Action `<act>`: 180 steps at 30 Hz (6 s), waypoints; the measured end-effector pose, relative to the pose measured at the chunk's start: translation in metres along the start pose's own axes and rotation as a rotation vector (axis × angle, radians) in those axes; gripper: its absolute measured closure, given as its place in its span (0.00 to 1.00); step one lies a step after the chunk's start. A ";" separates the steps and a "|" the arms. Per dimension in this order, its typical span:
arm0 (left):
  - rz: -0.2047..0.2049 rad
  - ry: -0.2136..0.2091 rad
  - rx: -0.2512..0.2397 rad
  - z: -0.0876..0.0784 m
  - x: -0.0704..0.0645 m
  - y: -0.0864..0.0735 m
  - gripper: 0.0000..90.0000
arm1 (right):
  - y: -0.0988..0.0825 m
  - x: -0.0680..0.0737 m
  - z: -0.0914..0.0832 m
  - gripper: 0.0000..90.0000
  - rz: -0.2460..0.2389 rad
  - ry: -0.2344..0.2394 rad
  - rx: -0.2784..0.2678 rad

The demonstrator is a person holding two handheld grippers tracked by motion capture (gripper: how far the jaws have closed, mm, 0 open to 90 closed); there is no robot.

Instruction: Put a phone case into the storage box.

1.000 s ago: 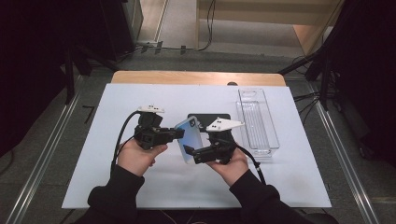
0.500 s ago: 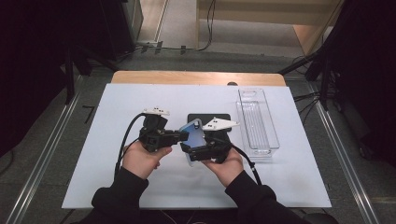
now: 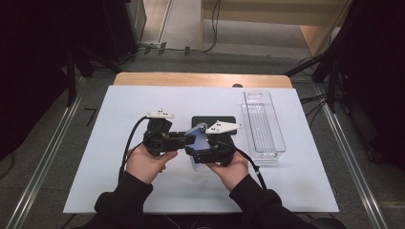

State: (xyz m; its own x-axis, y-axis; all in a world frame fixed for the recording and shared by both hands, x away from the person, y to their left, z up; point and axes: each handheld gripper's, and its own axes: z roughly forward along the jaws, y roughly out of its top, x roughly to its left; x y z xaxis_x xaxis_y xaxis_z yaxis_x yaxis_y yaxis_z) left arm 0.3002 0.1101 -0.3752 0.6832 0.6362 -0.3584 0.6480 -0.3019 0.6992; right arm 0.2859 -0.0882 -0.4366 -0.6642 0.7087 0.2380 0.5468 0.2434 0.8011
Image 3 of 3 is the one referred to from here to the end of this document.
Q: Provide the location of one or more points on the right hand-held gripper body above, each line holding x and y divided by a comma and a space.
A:
223, 149

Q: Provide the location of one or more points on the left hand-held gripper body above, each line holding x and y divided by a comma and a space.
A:
159, 140

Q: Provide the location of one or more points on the blue phone case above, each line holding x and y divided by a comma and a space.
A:
200, 140

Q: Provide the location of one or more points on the clear plastic tray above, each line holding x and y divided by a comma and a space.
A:
262, 124

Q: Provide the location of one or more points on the person's right hand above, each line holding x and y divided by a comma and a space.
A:
234, 173

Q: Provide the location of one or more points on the person's left hand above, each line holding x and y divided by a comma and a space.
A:
143, 165

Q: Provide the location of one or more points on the black stand legs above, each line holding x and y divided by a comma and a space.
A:
71, 79
331, 82

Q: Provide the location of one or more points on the black cabinet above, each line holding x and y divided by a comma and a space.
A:
114, 28

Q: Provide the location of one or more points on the wooden furniture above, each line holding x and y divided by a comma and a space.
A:
273, 16

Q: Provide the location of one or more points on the metal floor rail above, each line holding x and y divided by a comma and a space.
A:
47, 152
350, 152

